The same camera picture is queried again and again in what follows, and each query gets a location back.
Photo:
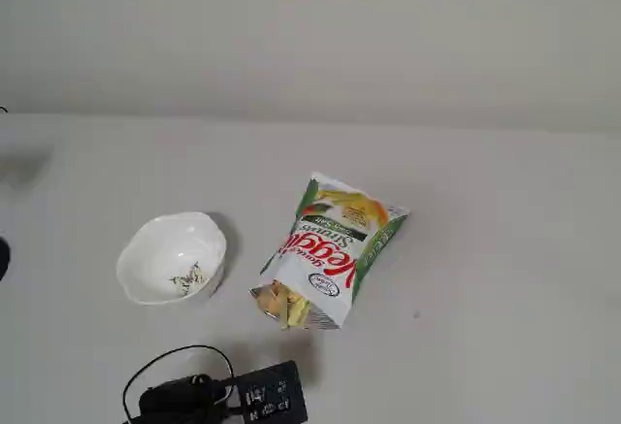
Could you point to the pale yellow veggie straw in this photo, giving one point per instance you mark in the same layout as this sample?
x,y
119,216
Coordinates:
x,y
302,305

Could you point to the white veggie straws packet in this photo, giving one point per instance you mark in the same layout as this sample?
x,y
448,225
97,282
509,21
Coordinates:
x,y
330,249

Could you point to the orange veggie straw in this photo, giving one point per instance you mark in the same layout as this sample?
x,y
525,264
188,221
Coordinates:
x,y
271,298

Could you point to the white ceramic bowl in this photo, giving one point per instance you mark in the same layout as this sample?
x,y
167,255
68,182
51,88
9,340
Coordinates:
x,y
160,254

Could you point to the dark object at edge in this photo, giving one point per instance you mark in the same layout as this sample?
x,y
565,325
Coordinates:
x,y
3,259

